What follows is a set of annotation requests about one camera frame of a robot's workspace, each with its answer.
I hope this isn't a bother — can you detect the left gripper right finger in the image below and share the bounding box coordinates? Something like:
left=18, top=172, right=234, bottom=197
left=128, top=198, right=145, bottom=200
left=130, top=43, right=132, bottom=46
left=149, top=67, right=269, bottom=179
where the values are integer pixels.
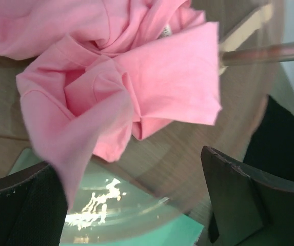
left=201, top=146, right=294, bottom=245

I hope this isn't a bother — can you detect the teal folder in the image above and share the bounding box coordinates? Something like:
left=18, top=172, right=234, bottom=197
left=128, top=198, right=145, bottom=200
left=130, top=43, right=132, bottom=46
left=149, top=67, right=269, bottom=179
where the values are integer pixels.
left=8, top=147, right=205, bottom=246

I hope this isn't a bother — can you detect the pink t shirt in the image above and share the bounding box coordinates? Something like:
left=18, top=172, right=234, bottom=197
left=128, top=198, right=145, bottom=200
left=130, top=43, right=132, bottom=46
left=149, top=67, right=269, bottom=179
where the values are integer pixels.
left=0, top=1, right=221, bottom=205

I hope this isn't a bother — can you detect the black t shirt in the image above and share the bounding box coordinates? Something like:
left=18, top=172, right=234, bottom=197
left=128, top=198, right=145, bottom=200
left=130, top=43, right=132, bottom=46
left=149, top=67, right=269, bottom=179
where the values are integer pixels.
left=243, top=96, right=294, bottom=181

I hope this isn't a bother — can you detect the pink translucent plastic basket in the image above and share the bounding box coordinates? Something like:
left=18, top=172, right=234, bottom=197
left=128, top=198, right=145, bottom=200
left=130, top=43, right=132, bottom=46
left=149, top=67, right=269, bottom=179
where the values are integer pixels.
left=0, top=0, right=286, bottom=246

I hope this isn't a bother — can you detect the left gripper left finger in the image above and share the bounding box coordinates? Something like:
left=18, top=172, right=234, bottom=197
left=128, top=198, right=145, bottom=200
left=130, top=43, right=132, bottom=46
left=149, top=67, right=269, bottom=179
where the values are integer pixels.
left=0, top=162, right=68, bottom=245

